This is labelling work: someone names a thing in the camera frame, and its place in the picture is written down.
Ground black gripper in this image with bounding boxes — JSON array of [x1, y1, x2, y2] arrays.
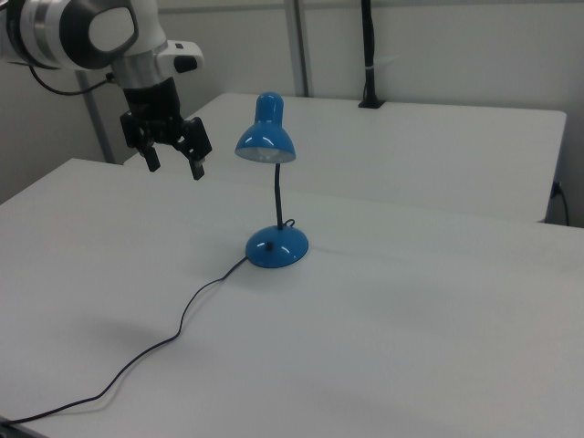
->
[[120, 76, 214, 183]]

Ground blue gooseneck desk lamp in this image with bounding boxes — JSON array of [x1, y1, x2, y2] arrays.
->
[[234, 90, 312, 269]]

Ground black clamped mounting pole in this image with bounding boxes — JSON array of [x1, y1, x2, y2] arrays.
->
[[358, 0, 387, 110]]

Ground grey metal partition post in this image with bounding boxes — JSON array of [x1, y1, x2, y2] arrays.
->
[[285, 0, 316, 98], [74, 70, 116, 165]]

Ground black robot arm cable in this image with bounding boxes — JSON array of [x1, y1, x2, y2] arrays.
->
[[28, 65, 116, 97]]

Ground black lamp power cord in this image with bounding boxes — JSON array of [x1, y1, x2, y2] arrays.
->
[[0, 218, 297, 423]]

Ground black wall socket cable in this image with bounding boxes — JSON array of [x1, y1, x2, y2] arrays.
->
[[551, 181, 571, 226]]

